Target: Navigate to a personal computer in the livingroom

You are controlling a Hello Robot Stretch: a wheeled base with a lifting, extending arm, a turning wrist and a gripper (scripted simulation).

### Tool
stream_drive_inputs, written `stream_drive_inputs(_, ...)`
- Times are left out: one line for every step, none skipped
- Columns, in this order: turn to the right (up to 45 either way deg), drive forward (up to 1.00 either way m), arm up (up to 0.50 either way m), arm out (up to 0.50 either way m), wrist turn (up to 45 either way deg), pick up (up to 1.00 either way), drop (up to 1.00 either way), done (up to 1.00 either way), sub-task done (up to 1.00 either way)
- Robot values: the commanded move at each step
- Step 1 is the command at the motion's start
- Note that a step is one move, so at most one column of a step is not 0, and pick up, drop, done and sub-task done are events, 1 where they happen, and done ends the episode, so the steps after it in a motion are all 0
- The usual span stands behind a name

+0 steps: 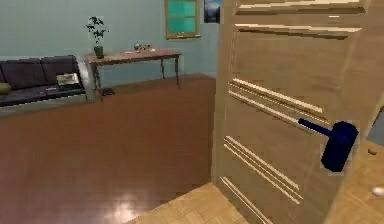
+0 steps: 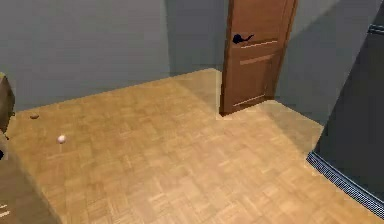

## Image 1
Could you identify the tan wooden room door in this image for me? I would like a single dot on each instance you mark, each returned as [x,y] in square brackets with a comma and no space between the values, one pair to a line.
[276,66]

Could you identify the brown wooden side table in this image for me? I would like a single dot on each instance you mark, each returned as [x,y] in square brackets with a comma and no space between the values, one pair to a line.
[131,56]

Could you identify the small green round object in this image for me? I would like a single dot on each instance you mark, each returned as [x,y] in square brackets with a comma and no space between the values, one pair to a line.
[137,46]

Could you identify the small dark floor object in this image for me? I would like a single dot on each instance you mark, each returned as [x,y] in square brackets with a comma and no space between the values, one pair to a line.
[107,91]

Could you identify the olive green cushion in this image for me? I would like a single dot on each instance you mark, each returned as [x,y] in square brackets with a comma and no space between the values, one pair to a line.
[4,88]

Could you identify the small white round object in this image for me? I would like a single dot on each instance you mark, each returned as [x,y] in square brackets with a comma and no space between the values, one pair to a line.
[378,191]

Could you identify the dark blue framed picture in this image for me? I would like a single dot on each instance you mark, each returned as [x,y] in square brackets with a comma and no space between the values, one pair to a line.
[212,10]

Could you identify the green potted house plant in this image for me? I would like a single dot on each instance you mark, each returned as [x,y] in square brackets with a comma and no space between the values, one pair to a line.
[97,36]

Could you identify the small brown round object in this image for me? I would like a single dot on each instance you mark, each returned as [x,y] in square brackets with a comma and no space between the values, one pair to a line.
[372,152]

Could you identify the dark grey sofa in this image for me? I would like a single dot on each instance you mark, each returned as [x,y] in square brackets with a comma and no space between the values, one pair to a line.
[30,80]

